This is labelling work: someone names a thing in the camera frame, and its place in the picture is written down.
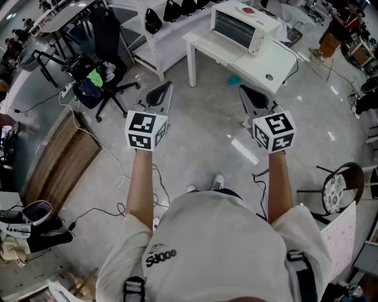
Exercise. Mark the person's black shorts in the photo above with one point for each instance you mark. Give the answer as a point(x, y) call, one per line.
point(230, 193)

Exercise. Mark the person's white shirt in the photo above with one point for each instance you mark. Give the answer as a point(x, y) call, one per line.
point(212, 244)

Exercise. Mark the white plate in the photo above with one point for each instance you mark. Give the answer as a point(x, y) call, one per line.
point(255, 14)

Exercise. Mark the person's white shoe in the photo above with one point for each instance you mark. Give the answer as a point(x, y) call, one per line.
point(192, 188)
point(218, 181)

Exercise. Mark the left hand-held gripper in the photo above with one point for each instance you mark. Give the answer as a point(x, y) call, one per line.
point(141, 126)

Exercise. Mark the white headset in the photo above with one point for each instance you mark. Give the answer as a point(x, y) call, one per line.
point(37, 212)

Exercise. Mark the dark blue bag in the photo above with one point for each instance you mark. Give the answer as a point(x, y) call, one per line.
point(87, 94)

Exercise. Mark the white power strip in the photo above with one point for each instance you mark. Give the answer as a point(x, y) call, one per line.
point(68, 89)

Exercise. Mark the teal cloth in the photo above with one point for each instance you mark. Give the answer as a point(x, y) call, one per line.
point(234, 80)

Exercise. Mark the person's left white shoe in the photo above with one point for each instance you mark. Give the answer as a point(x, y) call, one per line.
point(192, 188)

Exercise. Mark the red block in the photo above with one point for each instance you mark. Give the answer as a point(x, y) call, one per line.
point(248, 11)

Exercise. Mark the person's right forearm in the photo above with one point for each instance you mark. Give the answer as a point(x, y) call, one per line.
point(280, 188)

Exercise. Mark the person's right white shoe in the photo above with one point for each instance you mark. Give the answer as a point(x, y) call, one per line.
point(218, 181)

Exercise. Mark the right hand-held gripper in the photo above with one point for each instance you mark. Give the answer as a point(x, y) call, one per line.
point(274, 129)

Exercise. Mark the black office chair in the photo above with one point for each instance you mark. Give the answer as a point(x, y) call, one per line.
point(104, 38)

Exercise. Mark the green cloth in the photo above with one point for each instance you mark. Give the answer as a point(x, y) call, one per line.
point(96, 77)

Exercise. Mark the white appliance door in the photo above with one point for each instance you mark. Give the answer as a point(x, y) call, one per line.
point(218, 50)

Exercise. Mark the white toaster oven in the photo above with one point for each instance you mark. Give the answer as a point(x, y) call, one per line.
point(263, 25)

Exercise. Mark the round chair floral cushion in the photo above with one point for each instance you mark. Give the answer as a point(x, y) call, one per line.
point(335, 191)

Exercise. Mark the white board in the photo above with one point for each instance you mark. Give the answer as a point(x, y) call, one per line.
point(339, 236)

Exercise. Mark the person's left forearm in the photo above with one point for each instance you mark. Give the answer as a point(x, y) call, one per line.
point(140, 188)

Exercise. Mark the long white table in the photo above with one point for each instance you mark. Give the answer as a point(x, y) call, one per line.
point(174, 38)

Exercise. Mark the grey table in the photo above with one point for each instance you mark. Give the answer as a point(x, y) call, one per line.
point(68, 16)

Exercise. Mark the white cloth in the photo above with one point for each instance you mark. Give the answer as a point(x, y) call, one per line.
point(109, 70)

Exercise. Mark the wooden board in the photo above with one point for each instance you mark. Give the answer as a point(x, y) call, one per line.
point(62, 159)

